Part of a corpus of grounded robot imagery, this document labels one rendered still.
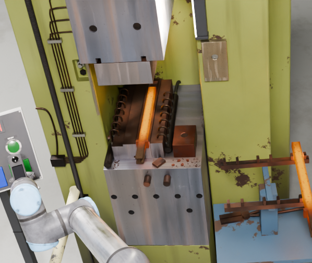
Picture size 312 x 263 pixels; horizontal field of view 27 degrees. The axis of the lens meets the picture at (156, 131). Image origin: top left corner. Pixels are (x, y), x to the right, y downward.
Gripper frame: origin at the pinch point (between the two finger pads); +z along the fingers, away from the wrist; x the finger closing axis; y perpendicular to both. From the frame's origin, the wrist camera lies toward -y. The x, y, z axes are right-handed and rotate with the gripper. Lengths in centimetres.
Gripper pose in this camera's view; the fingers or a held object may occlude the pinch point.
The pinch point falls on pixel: (21, 174)
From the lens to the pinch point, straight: 239.2
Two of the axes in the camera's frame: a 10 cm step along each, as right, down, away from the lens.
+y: 2.7, 9.5, 1.7
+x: 9.4, -3.0, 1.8
